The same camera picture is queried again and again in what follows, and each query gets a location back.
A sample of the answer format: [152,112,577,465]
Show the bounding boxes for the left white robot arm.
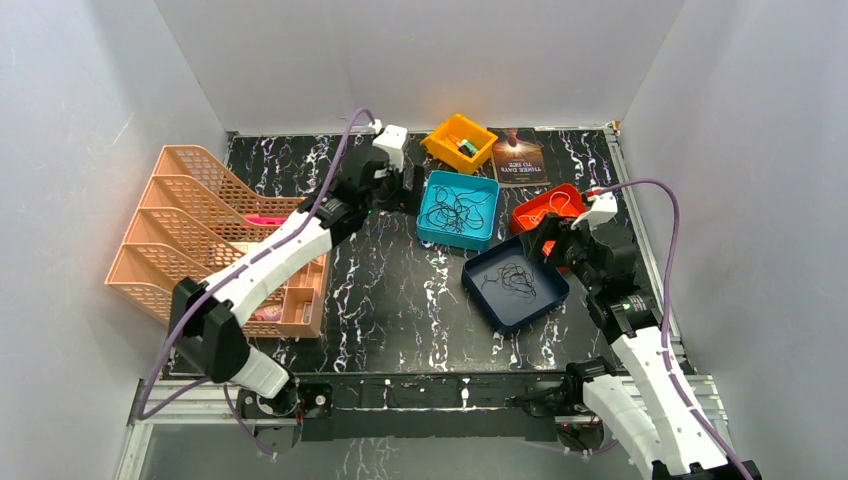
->
[167,145,425,416]

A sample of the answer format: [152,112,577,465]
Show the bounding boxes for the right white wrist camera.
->
[571,190,618,231]

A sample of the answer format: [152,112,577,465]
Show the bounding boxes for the orange square tray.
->
[510,183,588,236]

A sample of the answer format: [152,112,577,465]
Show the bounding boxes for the peach mesh file rack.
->
[105,145,300,323]

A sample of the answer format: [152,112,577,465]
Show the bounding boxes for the pink eraser pack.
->
[253,303,283,323]

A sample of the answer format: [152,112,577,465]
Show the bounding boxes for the cyan square tray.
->
[416,170,500,251]

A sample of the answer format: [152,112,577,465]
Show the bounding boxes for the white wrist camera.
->
[571,190,618,231]
[368,119,409,172]

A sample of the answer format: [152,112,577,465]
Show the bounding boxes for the navy square tray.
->
[461,236,570,333]

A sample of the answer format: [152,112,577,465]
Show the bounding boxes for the peach compartment organizer tray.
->
[228,225,337,340]

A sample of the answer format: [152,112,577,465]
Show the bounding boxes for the yellow plastic bin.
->
[420,114,498,175]

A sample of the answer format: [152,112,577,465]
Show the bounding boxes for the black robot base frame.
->
[235,371,614,456]

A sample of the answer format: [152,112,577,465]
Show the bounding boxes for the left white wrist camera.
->
[368,119,409,172]

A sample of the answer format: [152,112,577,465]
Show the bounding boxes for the black thin cable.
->
[480,262,539,303]

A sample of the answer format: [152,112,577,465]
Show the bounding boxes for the brown cable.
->
[422,184,493,234]

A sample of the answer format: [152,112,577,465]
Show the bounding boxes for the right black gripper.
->
[519,212,604,292]

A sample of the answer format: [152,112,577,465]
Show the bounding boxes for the dark paperback book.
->
[491,128,550,188]

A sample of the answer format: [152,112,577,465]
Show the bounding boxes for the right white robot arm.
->
[518,215,762,479]

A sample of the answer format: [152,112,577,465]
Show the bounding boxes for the white cable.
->
[526,190,574,223]

